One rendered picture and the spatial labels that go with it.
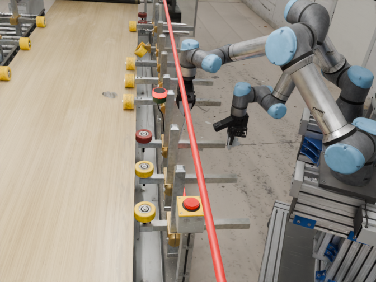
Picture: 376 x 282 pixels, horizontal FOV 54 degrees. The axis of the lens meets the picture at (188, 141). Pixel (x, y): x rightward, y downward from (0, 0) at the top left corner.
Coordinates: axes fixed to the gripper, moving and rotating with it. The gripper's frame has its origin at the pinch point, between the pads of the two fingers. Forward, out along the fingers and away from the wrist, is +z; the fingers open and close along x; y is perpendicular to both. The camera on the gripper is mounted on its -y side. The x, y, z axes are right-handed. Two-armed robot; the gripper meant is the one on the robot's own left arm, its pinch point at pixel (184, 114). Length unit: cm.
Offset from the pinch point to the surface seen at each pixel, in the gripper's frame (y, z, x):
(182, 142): -2.1, 14.4, 0.0
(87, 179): -34, 10, 42
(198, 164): -118, -64, 15
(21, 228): -59, 10, 61
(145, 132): -1.6, 9.3, 18.5
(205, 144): -2.8, 14.8, -11.4
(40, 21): 145, 5, 98
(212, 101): 22.2, 4.4, -17.9
